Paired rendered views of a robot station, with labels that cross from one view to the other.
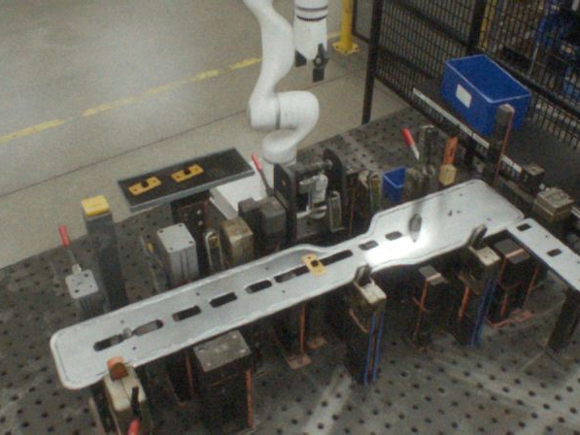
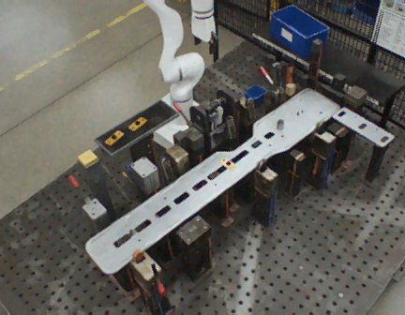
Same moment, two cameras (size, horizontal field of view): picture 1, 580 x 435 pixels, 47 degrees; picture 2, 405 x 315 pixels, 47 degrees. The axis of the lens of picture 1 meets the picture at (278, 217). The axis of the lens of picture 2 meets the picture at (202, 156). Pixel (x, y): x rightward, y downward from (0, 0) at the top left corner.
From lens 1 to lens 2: 0.38 m
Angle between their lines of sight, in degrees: 10
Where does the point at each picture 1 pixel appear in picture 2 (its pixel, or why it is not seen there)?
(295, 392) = (231, 240)
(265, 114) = (172, 73)
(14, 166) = not seen: outside the picture
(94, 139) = (29, 96)
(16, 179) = not seen: outside the picture
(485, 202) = (316, 102)
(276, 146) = (180, 90)
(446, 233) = (299, 127)
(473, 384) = (330, 212)
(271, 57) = (170, 37)
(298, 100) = (190, 60)
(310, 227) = (217, 140)
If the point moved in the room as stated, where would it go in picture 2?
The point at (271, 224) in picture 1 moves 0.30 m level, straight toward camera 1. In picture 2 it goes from (196, 144) to (214, 195)
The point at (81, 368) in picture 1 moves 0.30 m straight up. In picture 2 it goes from (112, 260) to (94, 215)
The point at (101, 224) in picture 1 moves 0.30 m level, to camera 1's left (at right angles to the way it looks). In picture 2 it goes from (94, 169) to (22, 184)
